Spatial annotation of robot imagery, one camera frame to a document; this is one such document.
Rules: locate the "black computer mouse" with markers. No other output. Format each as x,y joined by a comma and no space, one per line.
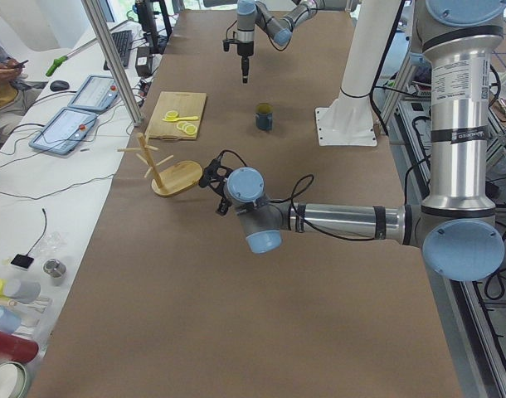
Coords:
59,85

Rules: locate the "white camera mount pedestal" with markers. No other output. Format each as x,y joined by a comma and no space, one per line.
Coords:
348,120

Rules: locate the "lemon slice front pair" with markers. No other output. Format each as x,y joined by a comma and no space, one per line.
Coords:
171,115

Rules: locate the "yellow plastic knife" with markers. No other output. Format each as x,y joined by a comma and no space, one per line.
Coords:
178,119

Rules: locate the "bamboo cutting board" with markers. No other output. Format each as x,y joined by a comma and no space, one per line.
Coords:
186,104

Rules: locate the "green handled stick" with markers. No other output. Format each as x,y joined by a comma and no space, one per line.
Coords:
56,63

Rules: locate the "teach pendant near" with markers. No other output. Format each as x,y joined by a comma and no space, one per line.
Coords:
67,129

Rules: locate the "black keyboard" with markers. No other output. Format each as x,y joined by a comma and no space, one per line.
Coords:
123,42

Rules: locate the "small black square pad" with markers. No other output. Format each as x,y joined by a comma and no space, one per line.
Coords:
22,261

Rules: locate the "blue grey mug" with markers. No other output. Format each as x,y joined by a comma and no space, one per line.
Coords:
264,117

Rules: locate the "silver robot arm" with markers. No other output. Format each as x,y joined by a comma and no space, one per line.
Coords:
252,14
454,224

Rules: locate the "lemon slice top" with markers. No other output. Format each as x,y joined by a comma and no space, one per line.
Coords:
190,129

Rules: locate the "light blue cup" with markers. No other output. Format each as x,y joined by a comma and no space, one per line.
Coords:
9,321

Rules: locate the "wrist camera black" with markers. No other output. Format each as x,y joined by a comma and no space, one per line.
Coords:
227,43
214,175

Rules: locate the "green white bowl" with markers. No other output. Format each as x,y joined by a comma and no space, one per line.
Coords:
14,380

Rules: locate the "small metal cylinder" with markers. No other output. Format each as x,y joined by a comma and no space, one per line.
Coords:
56,271

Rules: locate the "teach pendant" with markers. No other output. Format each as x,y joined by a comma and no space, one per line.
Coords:
97,94
67,129

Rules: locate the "teach pendant far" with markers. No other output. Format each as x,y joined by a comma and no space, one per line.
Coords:
97,94

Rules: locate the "wooden cup storage rack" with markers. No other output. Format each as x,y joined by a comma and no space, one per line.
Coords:
169,181

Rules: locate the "seated person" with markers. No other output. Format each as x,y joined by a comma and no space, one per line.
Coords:
16,96

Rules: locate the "aluminium frame post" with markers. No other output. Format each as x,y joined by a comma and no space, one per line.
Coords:
97,21

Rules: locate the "red bottle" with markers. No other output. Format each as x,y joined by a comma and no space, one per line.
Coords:
17,349

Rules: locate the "grey cup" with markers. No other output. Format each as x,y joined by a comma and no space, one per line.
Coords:
21,290

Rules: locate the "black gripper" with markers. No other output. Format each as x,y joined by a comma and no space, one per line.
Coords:
223,206
245,49

